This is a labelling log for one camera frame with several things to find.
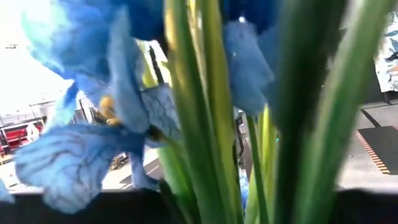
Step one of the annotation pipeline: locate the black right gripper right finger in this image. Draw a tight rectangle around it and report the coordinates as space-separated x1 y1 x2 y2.
329 188 398 224

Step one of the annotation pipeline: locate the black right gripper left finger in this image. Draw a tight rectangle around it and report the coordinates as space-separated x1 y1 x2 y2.
0 189 183 224

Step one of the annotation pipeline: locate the blue artificial flower bunch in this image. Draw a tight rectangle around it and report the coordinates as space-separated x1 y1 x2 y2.
0 0 394 224

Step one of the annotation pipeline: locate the black mat with striped edge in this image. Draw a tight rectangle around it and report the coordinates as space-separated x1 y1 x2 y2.
355 125 398 175

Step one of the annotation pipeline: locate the white patterned cloth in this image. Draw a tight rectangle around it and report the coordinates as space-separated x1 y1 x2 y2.
374 12 398 93

